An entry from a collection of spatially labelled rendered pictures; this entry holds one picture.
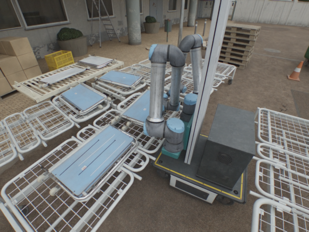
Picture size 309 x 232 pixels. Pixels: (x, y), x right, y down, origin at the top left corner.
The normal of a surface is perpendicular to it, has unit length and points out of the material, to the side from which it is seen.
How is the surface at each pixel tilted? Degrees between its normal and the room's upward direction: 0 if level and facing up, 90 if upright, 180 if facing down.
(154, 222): 0
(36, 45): 90
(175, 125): 5
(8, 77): 90
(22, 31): 90
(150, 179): 0
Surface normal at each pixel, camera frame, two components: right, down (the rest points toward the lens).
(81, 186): 0.07, -0.77
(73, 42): 0.44, 0.69
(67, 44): 0.02, 0.75
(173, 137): -0.19, 0.60
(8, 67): 0.92, 0.24
